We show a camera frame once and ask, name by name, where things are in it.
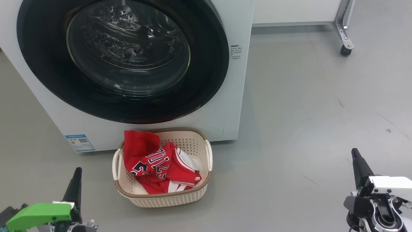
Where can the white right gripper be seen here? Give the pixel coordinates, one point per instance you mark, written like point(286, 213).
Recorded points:
point(392, 185)

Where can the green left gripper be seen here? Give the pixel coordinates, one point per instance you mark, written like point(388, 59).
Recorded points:
point(38, 212)

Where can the red basketball jersey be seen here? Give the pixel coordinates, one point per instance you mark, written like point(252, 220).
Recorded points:
point(141, 145)

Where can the round black glass washer door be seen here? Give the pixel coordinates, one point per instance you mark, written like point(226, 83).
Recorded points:
point(206, 74)

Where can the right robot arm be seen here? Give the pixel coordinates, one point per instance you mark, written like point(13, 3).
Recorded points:
point(408, 225)

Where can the white front-load washing machine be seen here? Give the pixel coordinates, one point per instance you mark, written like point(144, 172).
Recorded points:
point(38, 106)

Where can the cream perforated laundry basket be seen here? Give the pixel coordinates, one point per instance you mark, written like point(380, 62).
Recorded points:
point(193, 148)

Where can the blue energy label sticker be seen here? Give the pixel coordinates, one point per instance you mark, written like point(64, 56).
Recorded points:
point(79, 143)

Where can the black caster wheel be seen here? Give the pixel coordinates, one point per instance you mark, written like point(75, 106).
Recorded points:
point(346, 51)

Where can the silver metal cart leg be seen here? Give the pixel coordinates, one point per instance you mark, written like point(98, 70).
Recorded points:
point(344, 22)

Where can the round drain filter cover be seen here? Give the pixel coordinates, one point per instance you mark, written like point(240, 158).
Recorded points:
point(214, 130)

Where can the small printed text label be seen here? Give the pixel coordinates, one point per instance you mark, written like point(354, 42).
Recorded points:
point(236, 53)

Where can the white cabinet panel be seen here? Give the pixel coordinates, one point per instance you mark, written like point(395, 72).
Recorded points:
point(296, 11)

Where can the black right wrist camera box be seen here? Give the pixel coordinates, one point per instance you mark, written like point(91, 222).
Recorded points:
point(357, 206)

